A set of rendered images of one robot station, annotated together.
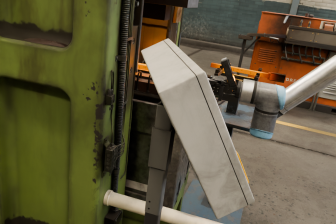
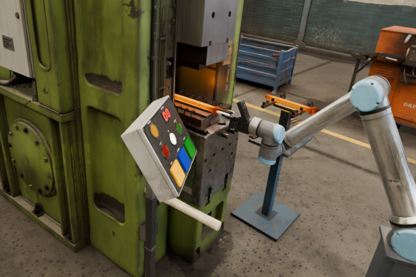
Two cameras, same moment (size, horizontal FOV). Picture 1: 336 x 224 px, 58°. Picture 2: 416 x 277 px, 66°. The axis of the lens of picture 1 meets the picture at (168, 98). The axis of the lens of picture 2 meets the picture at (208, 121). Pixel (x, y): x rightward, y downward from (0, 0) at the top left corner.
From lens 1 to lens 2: 0.74 m
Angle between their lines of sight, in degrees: 18
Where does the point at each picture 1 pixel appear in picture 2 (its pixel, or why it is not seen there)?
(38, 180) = (111, 171)
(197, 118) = (140, 149)
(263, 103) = (264, 137)
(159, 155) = not seen: hidden behind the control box
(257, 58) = not seen: hidden behind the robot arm
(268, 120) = (267, 151)
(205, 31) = (339, 41)
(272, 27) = (392, 47)
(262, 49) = (378, 70)
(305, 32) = not seen: outside the picture
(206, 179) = (150, 180)
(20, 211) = (103, 189)
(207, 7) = (343, 15)
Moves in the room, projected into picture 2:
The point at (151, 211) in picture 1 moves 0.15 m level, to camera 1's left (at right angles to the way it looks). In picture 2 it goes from (148, 196) to (117, 186)
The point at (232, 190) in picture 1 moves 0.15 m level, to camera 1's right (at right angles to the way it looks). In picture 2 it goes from (164, 188) to (205, 201)
